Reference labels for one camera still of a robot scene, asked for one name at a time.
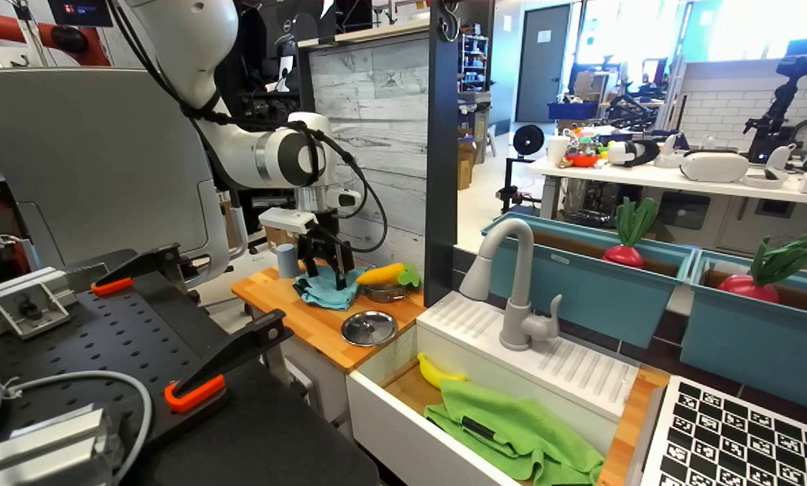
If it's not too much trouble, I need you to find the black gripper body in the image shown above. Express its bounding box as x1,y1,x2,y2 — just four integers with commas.
298,214,342,260

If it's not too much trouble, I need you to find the light blue towel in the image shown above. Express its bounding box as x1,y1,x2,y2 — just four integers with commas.
294,268,360,310

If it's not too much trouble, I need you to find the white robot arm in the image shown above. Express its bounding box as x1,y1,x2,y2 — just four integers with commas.
108,0,355,290

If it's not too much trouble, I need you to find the green towel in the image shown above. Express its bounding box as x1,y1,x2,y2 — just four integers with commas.
423,385,604,486

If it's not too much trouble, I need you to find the grey cup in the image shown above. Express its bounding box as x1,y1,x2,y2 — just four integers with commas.
276,244,299,279

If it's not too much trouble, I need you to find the yellow toy corn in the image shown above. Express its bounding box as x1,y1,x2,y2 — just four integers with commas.
357,263,405,287

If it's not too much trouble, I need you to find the silver metal plate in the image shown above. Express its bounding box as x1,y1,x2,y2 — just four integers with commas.
342,310,398,348

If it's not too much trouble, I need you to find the yellow banana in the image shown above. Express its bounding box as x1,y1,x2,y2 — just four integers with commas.
419,354,467,389

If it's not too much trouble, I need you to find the white marble backsplash panel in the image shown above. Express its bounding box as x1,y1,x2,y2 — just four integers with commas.
307,36,429,266

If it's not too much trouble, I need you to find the black orange clamp near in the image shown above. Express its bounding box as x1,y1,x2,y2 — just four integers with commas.
162,310,290,417

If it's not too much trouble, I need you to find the black orange clamp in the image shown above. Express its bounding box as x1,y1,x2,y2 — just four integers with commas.
89,247,183,298
162,310,290,417

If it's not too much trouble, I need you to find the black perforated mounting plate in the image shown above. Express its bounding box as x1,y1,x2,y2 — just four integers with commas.
0,273,236,449

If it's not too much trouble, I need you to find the grey toy faucet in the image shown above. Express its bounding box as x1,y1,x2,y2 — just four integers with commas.
459,216,562,352

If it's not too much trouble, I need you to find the black orange clamp far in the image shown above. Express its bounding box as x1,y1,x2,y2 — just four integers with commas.
89,247,183,298

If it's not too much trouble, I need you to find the black round fan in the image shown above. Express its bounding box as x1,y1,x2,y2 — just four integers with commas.
513,125,545,158

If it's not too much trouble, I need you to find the grey monitor back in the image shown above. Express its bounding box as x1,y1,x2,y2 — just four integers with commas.
0,69,230,273

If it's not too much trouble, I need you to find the white toy sink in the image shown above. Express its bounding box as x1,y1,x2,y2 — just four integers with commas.
345,291,638,486

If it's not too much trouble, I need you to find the left teal planter box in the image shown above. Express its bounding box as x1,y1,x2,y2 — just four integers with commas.
522,214,700,348

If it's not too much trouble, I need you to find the teal planter box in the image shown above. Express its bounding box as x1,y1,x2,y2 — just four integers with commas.
522,214,700,348
680,251,807,408

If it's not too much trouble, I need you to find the left red radish toy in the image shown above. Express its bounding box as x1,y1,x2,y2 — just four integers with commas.
602,197,660,268

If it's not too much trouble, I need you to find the red radish toy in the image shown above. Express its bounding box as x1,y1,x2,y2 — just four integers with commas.
719,241,807,302
602,197,660,268

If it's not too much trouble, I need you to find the white background table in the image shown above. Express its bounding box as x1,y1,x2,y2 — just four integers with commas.
537,162,807,251

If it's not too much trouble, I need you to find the white VR headset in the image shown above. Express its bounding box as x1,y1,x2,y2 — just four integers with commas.
680,152,749,183

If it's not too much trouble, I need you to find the checkered calibration board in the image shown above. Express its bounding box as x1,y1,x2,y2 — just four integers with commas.
639,376,807,486

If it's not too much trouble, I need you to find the right red radish toy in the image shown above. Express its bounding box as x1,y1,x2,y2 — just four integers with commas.
719,241,807,302

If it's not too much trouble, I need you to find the right teal planter box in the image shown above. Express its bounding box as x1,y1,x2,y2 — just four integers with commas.
680,251,807,408

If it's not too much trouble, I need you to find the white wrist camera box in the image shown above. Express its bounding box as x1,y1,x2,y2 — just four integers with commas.
259,209,318,247

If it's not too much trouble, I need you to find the black vertical post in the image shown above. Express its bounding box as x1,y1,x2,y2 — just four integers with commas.
423,0,459,305

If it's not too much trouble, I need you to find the aluminium extrusion bracket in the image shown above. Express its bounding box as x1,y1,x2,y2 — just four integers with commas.
0,268,74,340

